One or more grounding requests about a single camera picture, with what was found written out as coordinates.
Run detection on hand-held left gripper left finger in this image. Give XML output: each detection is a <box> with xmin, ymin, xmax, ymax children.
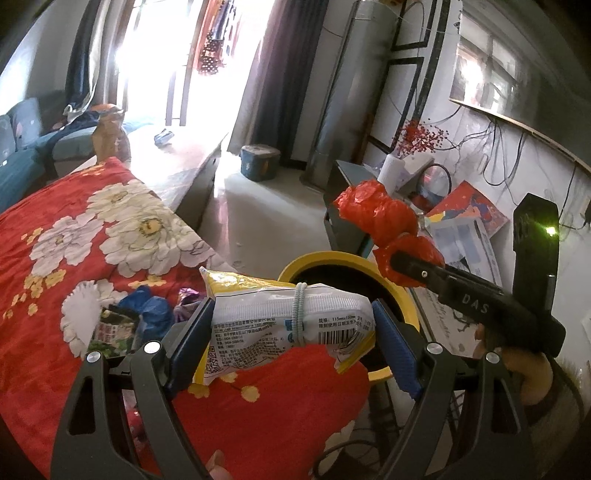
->
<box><xmin>51</xmin><ymin>298</ymin><xmax>218</xmax><ymax>480</ymax></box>

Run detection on blue plastic bag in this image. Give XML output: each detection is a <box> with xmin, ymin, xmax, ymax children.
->
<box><xmin>117</xmin><ymin>285</ymin><xmax>172</xmax><ymax>343</ymax></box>

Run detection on white vase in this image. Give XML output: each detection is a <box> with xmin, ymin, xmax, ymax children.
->
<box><xmin>378</xmin><ymin>154</ymin><xmax>408</xmax><ymax>195</ymax></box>

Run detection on black ring stand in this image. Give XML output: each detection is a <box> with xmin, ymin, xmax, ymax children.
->
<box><xmin>417</xmin><ymin>164</ymin><xmax>452</xmax><ymax>205</ymax></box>

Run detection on person's left hand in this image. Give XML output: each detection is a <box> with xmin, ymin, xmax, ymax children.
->
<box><xmin>207</xmin><ymin>450</ymin><xmax>232</xmax><ymax>480</ymax></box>

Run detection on red floral blanket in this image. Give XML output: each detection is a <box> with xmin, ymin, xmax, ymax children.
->
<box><xmin>0</xmin><ymin>157</ymin><xmax>375</xmax><ymax>480</ymax></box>

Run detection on white blue paper packet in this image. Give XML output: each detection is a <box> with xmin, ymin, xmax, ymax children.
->
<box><xmin>425</xmin><ymin>217</ymin><xmax>505</xmax><ymax>288</ymax></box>

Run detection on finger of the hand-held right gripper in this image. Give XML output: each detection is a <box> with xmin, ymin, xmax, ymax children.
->
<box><xmin>390</xmin><ymin>250</ymin><xmax>448</xmax><ymax>300</ymax></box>

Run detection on black wall cables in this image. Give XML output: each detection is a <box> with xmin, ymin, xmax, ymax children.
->
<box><xmin>443</xmin><ymin>111</ymin><xmax>591</xmax><ymax>232</ymax></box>

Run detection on wooden coffee table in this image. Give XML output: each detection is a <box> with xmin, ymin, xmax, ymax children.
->
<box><xmin>127</xmin><ymin>124</ymin><xmax>232</xmax><ymax>232</ymax></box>

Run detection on pale blue hair tie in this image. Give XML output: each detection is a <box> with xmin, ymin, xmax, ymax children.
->
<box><xmin>291</xmin><ymin>282</ymin><xmax>309</xmax><ymax>347</ymax></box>

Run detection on person's right forearm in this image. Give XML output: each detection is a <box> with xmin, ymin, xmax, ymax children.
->
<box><xmin>522</xmin><ymin>362</ymin><xmax>591</xmax><ymax>429</ymax></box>

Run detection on purple foil wrapper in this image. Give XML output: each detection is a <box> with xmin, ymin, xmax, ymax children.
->
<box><xmin>173</xmin><ymin>287</ymin><xmax>205</xmax><ymax>324</ymax></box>

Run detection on red berry branches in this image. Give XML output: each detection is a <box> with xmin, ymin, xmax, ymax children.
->
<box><xmin>396</xmin><ymin>119</ymin><xmax>451</xmax><ymax>158</ymax></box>

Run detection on standing air conditioner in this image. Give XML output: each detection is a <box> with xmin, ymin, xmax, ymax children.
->
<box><xmin>301</xmin><ymin>0</ymin><xmax>399</xmax><ymax>191</ymax></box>

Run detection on wall television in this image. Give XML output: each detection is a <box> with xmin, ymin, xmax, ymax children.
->
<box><xmin>450</xmin><ymin>9</ymin><xmax>591</xmax><ymax>174</ymax></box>

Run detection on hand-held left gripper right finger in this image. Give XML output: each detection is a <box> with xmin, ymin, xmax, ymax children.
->
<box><xmin>369</xmin><ymin>299</ymin><xmax>532</xmax><ymax>480</ymax></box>

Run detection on yellow trash bin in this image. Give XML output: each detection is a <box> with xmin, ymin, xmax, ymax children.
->
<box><xmin>277</xmin><ymin>250</ymin><xmax>421</xmax><ymax>384</ymax></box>

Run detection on grey curtain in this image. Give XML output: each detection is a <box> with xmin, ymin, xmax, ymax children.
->
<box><xmin>228</xmin><ymin>0</ymin><xmax>326</xmax><ymax>169</ymax></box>

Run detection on hanging clothes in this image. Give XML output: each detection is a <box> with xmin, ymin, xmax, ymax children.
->
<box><xmin>196</xmin><ymin>0</ymin><xmax>241</xmax><ymax>75</ymax></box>

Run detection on blue storage box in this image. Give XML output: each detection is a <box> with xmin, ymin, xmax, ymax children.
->
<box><xmin>240</xmin><ymin>144</ymin><xmax>281</xmax><ymax>182</ymax></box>

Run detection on red picture book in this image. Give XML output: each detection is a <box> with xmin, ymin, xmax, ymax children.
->
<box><xmin>425</xmin><ymin>180</ymin><xmax>509</xmax><ymax>241</ymax></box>

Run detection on yellow white snack packet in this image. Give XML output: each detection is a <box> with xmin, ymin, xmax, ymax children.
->
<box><xmin>193</xmin><ymin>267</ymin><xmax>377</xmax><ymax>386</ymax></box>

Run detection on glass top television cabinet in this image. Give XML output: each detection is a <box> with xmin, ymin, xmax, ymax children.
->
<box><xmin>323</xmin><ymin>159</ymin><xmax>591</xmax><ymax>480</ymax></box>

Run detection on green printed packet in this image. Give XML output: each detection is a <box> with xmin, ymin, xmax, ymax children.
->
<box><xmin>88</xmin><ymin>306</ymin><xmax>140</xmax><ymax>359</ymax></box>

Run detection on blue patterned sofa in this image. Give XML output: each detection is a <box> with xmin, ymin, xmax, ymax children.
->
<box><xmin>0</xmin><ymin>90</ymin><xmax>134</xmax><ymax>214</ymax></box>

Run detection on red plastic bag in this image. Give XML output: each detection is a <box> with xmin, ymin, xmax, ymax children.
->
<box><xmin>333</xmin><ymin>180</ymin><xmax>446</xmax><ymax>289</ymax></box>

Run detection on dark blue curtain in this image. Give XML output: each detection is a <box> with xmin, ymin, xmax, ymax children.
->
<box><xmin>65</xmin><ymin>0</ymin><xmax>105</xmax><ymax>112</ymax></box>

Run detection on person's right hand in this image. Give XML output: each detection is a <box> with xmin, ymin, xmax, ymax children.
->
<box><xmin>473</xmin><ymin>323</ymin><xmax>555</xmax><ymax>408</ymax></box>

